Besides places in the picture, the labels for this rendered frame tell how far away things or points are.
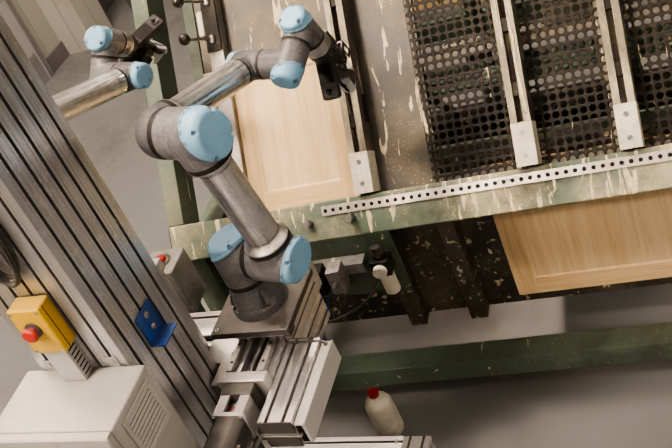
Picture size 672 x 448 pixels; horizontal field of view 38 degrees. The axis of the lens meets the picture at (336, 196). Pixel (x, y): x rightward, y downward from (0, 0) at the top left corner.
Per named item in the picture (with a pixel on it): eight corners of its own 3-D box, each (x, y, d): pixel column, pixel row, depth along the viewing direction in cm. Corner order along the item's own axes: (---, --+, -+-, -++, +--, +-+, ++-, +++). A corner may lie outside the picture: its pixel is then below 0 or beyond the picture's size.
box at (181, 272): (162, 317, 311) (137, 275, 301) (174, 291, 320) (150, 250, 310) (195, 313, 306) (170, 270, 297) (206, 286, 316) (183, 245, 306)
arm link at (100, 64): (107, 93, 275) (110, 54, 274) (82, 93, 281) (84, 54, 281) (129, 96, 281) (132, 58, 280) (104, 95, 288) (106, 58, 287)
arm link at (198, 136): (276, 252, 247) (165, 94, 213) (324, 257, 239) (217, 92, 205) (254, 290, 241) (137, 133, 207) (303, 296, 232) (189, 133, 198)
